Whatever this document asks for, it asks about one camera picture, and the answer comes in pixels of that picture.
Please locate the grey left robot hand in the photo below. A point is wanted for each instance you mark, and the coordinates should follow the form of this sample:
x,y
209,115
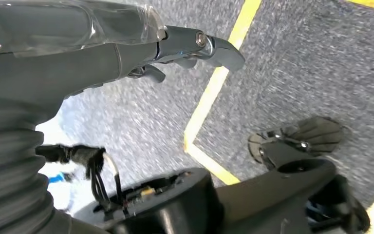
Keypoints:
x,y
61,64

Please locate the black robot wheeled base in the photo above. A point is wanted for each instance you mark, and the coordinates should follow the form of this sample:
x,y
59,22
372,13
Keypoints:
x,y
254,200

